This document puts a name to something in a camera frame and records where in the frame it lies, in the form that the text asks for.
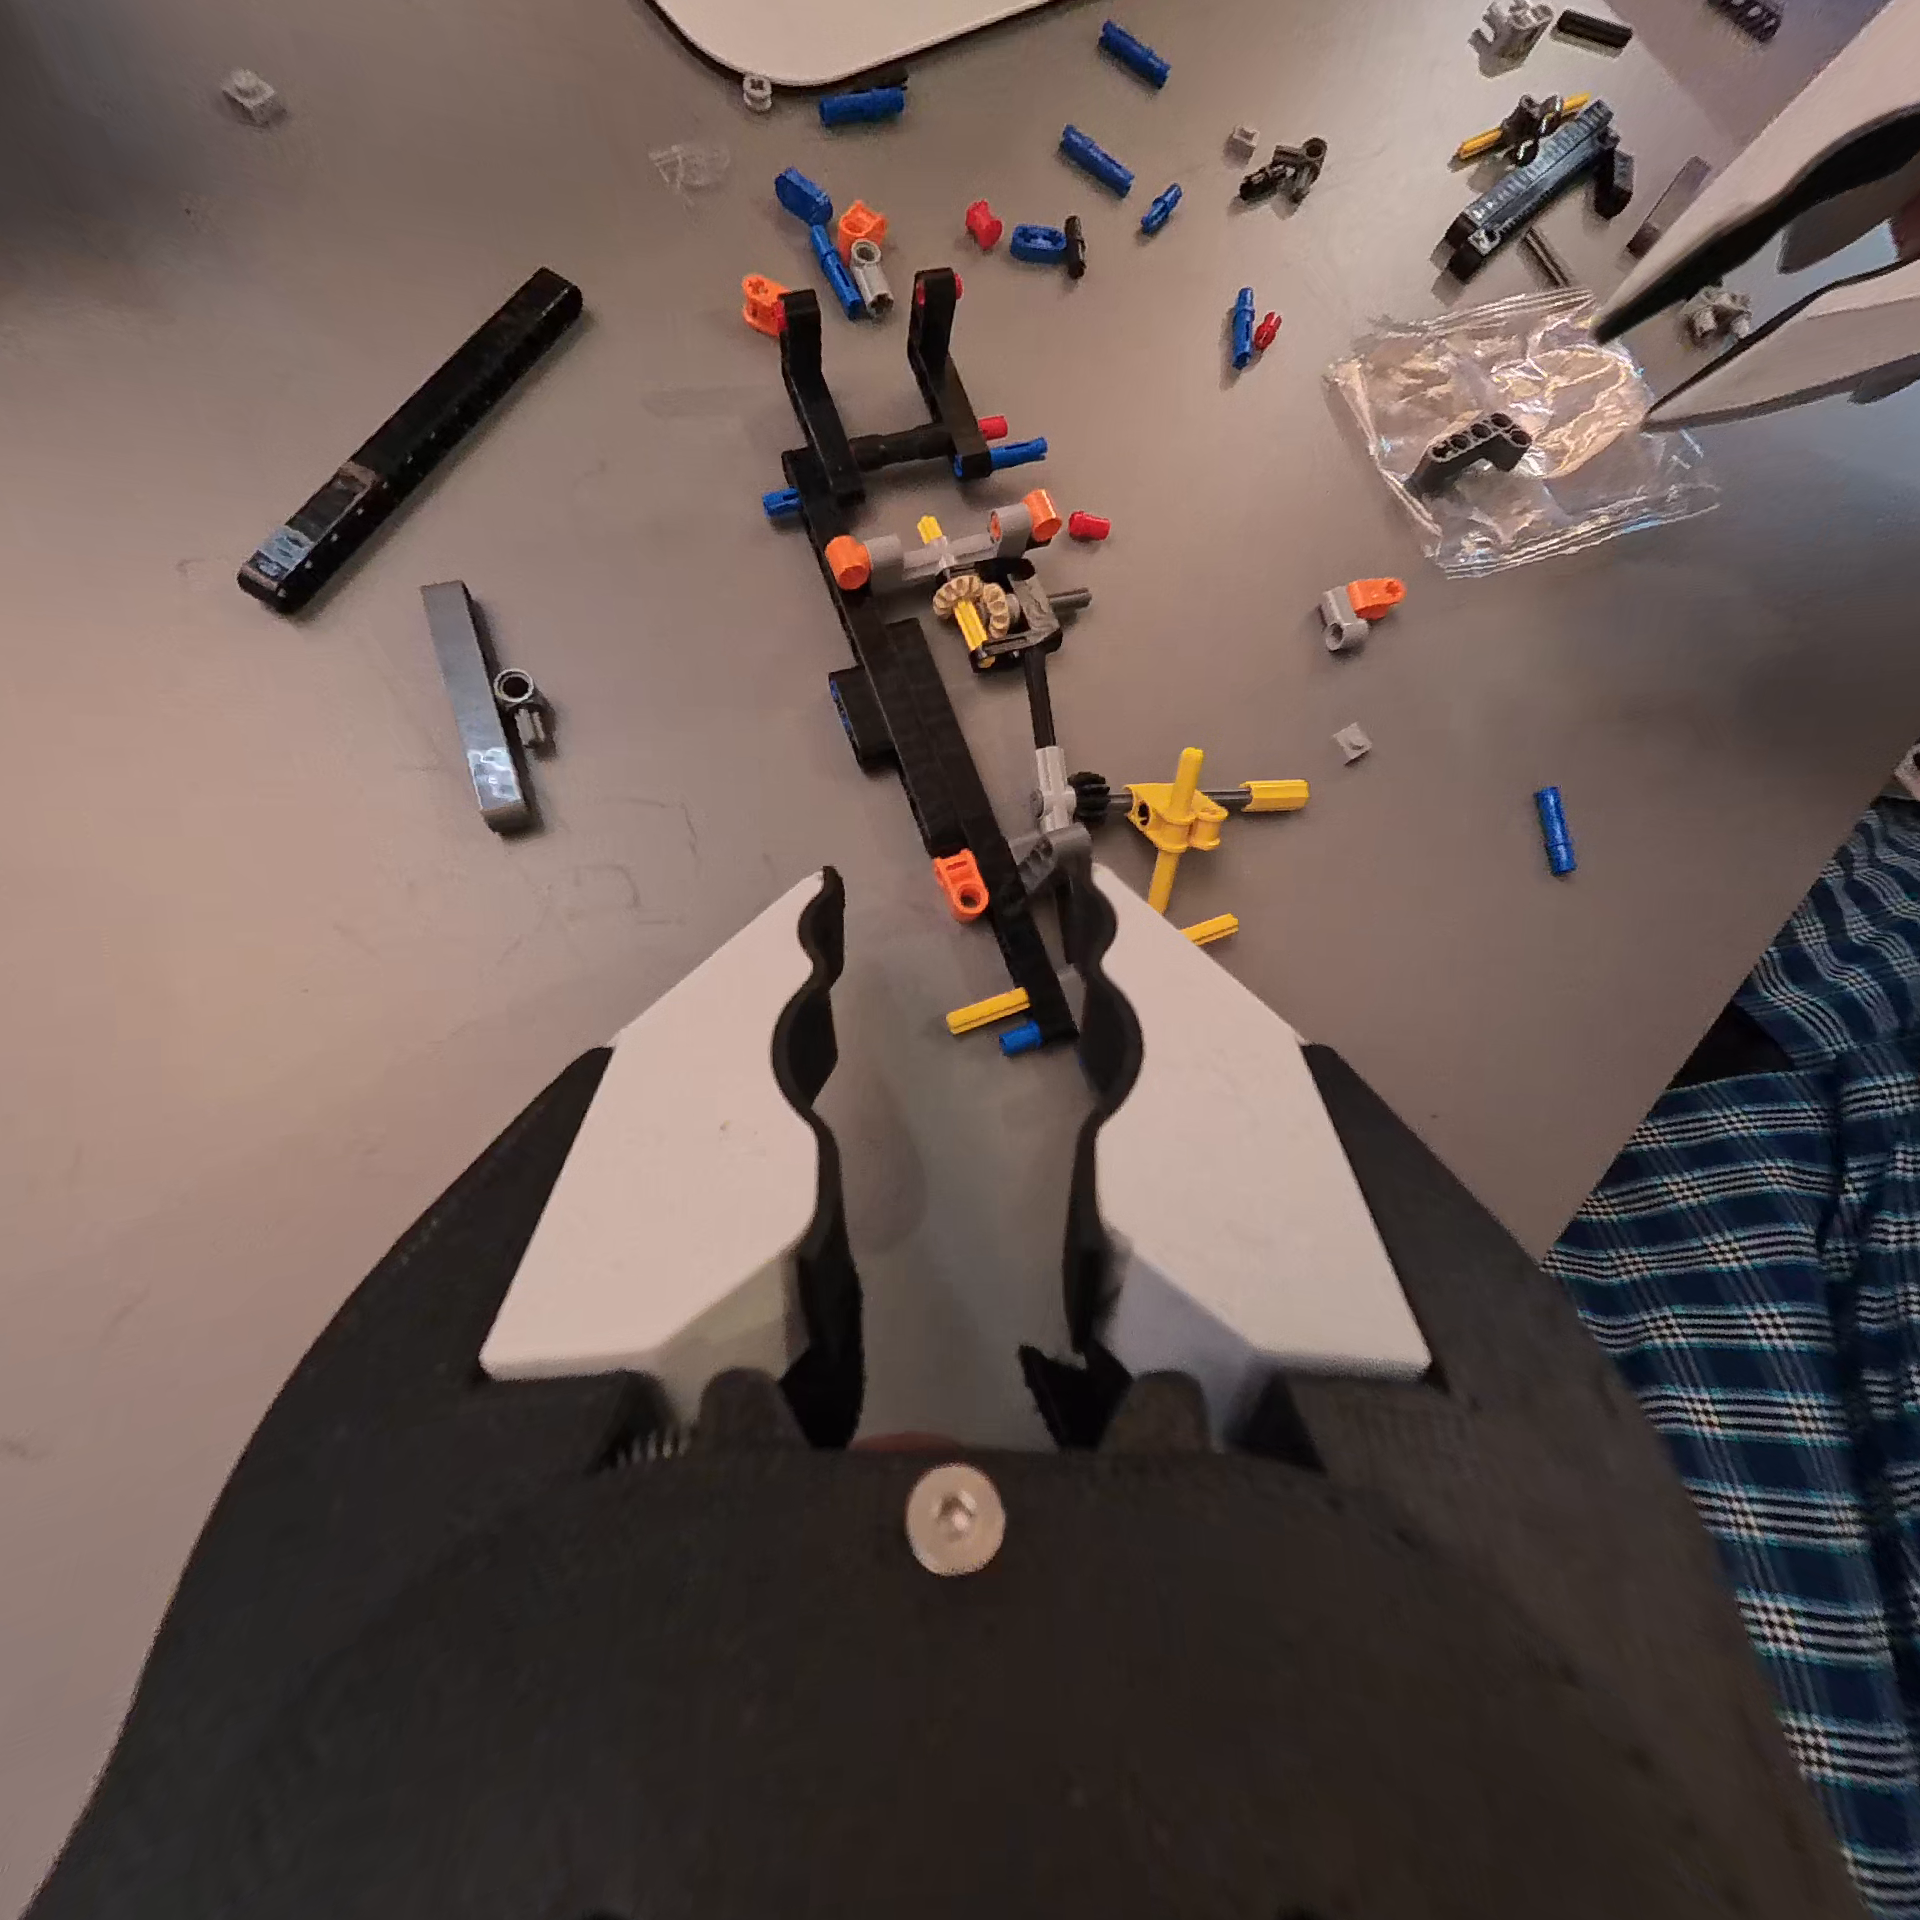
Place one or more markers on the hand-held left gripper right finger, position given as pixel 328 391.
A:
pixel 1259 1201

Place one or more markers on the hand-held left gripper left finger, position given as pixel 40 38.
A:
pixel 673 1201

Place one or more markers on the dark grey lego connectors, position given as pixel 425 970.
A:
pixel 1750 18

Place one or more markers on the dark grey lego connector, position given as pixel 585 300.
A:
pixel 525 705

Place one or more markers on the scattered blue lego pins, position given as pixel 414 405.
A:
pixel 1095 159

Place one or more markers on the white book stand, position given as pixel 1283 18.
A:
pixel 843 29

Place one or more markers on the yellow connector axle lego assembly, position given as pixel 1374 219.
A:
pixel 1177 812

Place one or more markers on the small clear plastic bag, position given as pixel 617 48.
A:
pixel 1499 524

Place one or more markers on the dark grey short lego beam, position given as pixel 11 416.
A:
pixel 1667 204

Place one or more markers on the blue plaid shirt person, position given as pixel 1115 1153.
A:
pixel 1771 1279

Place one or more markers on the orange grey lego connector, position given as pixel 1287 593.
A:
pixel 1358 607

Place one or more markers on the black lego chassis assembly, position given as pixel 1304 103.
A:
pixel 918 705

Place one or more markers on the black angled lego beam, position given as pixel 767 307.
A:
pixel 1472 454

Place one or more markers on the long black lego beam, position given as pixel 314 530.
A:
pixel 404 445

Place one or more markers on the dark lego beam subassembly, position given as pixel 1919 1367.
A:
pixel 1530 186

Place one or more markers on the short black lego axle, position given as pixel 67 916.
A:
pixel 1588 27

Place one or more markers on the red lego bush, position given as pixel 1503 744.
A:
pixel 982 223

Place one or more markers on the light grey lego connector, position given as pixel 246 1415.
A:
pixel 1512 29
pixel 1713 314

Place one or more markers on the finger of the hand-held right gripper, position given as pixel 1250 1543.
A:
pixel 1848 345
pixel 1797 180

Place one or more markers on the blue thin lego liftarm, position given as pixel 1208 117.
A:
pixel 805 192
pixel 1035 245

